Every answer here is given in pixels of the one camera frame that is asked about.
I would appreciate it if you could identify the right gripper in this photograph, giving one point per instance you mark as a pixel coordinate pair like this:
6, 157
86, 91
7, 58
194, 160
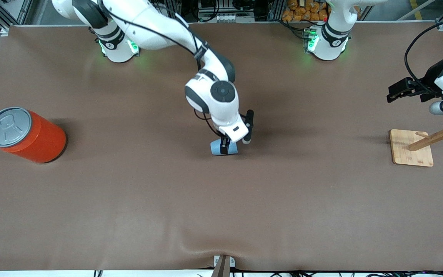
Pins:
225, 144

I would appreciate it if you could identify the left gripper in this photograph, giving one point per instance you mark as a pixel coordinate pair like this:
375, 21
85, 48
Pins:
430, 79

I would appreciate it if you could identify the light blue plastic cup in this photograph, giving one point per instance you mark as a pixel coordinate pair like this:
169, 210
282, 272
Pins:
215, 148

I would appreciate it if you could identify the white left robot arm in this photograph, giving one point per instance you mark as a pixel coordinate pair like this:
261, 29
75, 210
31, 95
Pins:
327, 42

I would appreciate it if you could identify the brown table mat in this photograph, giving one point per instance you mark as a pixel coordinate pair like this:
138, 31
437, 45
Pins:
221, 200

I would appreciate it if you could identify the wooden mug tree stand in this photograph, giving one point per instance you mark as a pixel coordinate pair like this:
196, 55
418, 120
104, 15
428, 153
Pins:
412, 152

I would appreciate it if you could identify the white connector strip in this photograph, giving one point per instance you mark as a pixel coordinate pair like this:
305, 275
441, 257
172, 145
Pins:
227, 17

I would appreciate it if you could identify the orange brown lumpy objects heap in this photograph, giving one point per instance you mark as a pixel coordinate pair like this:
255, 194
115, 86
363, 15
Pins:
302, 11

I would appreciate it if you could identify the orange can with silver lid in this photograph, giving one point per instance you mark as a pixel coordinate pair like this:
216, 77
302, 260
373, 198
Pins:
33, 142

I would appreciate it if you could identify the metal clamp bracket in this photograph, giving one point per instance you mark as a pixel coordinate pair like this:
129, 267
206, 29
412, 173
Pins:
223, 265

